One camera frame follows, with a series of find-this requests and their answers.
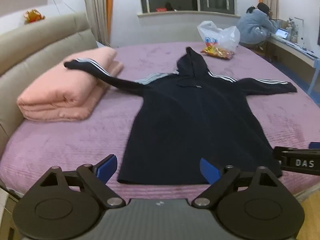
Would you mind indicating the white plastic bag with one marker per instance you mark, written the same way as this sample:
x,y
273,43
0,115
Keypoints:
x,y
220,36

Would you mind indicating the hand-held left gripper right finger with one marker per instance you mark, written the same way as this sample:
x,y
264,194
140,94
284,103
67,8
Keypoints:
x,y
208,171

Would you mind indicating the white desk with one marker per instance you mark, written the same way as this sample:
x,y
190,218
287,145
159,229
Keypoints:
x,y
297,50

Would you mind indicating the beige padded headboard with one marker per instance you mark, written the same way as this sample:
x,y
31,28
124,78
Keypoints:
x,y
32,45

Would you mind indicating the white windowsill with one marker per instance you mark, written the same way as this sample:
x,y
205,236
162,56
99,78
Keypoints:
x,y
187,14

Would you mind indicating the pink folded blanket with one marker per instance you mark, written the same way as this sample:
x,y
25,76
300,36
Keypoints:
x,y
65,92

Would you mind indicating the red yellow snack packet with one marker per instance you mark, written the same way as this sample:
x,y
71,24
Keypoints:
x,y
218,53

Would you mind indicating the dark navy striped hoodie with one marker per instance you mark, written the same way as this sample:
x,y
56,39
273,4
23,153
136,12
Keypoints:
x,y
185,120

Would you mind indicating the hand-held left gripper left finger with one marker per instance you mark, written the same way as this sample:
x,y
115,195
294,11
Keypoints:
x,y
108,166

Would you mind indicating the open laptop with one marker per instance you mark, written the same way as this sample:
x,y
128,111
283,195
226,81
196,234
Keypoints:
x,y
282,33

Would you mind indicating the orange plush toy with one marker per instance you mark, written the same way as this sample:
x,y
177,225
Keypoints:
x,y
33,16

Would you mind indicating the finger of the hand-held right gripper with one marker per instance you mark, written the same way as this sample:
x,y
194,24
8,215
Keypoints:
x,y
314,145

